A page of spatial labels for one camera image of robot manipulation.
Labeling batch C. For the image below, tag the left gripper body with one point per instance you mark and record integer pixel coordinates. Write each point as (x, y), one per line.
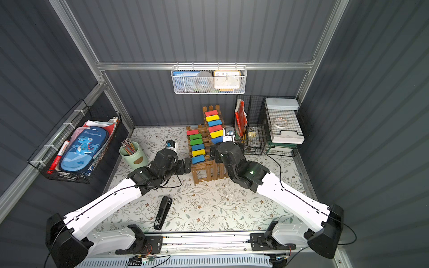
(184, 166)

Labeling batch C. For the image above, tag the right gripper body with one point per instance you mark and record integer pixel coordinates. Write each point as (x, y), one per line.
(218, 153)

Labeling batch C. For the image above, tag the blue eraser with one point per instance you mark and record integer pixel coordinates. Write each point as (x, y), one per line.
(197, 147)
(198, 159)
(217, 140)

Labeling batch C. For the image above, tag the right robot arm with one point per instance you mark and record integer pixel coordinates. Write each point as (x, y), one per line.
(321, 225)

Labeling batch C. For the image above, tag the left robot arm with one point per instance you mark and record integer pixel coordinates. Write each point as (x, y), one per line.
(69, 238)

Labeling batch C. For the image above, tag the wooden two-tier shelf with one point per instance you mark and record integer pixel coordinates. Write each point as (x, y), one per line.
(208, 170)

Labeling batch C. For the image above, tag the yellow eraser lower tier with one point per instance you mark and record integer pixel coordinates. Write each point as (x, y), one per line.
(198, 152)

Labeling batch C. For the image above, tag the yellow eraser tier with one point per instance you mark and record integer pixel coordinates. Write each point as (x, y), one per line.
(212, 118)
(198, 152)

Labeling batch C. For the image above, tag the green pencil cup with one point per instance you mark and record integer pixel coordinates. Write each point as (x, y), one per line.
(137, 160)

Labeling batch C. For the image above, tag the blue eraser upper tier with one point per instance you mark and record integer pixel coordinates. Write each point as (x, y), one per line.
(215, 123)

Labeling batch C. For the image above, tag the green eraser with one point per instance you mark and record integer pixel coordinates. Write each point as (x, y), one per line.
(195, 136)
(196, 141)

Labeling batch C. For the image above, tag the red book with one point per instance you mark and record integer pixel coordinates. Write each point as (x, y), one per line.
(241, 117)

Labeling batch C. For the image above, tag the red eraser lower tier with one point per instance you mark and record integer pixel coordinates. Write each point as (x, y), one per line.
(192, 132)

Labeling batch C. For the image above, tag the red eraser tier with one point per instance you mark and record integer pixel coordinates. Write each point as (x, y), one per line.
(211, 113)
(192, 132)

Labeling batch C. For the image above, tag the yellow eraser upper tier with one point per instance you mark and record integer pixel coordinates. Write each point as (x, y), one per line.
(212, 118)

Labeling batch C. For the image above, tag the black stapler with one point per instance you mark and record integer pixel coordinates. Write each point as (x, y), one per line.
(163, 211)

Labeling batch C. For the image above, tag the colored pencils bunch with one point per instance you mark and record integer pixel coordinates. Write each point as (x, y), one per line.
(128, 146)

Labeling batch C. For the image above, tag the red eraser upper tier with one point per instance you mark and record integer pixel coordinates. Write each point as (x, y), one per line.
(211, 113)

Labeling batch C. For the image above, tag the white box on organizer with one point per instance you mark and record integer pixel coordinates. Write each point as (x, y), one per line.
(286, 108)

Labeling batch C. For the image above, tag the tape roll on organizer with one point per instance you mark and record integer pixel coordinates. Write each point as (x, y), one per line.
(280, 123)

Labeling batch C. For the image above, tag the yellow alarm clock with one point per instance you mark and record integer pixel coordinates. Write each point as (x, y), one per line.
(226, 80)

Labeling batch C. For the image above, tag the clear tape roll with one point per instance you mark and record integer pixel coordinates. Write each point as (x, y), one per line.
(204, 81)

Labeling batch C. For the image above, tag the blue dinosaur pencil case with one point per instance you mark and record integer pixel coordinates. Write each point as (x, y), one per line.
(81, 152)

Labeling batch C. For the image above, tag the white mesh hanging basket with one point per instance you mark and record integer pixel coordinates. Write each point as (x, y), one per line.
(241, 90)

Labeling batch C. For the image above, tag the blue box in basket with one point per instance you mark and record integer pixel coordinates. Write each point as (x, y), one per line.
(184, 81)

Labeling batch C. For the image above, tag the red marker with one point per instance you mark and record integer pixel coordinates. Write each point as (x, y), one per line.
(57, 160)

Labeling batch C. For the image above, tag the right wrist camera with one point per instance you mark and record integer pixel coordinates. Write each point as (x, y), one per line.
(228, 134)

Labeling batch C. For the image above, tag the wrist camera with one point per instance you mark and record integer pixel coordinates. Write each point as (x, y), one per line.
(228, 134)
(170, 144)

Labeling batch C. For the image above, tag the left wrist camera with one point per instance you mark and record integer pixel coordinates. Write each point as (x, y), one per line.
(170, 144)

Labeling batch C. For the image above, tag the black wire desk organizer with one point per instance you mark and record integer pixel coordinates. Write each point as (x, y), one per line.
(257, 132)

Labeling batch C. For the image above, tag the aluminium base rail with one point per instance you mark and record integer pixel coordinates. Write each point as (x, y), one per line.
(211, 250)

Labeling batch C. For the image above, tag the black wire wall basket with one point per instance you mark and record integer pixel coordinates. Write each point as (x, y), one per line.
(43, 157)

